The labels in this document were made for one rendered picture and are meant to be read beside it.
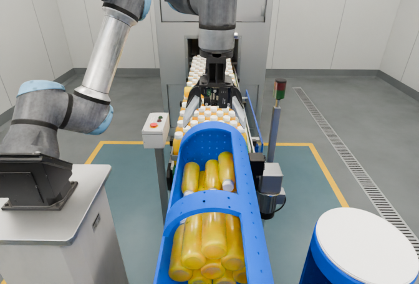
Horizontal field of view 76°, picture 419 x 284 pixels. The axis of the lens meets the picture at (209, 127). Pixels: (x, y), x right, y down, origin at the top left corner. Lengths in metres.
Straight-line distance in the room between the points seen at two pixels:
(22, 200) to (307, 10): 5.14
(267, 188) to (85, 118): 0.96
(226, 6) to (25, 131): 0.62
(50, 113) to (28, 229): 0.32
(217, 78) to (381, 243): 0.72
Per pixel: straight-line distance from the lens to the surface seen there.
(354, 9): 5.78
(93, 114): 0.94
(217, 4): 0.54
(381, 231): 1.06
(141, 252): 2.19
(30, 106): 0.90
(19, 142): 0.86
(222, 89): 0.57
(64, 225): 0.87
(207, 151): 1.15
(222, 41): 0.55
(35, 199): 0.92
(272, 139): 1.64
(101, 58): 0.94
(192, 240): 0.77
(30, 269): 1.03
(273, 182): 1.45
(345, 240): 0.98
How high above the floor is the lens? 1.74
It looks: 29 degrees down
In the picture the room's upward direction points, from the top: straight up
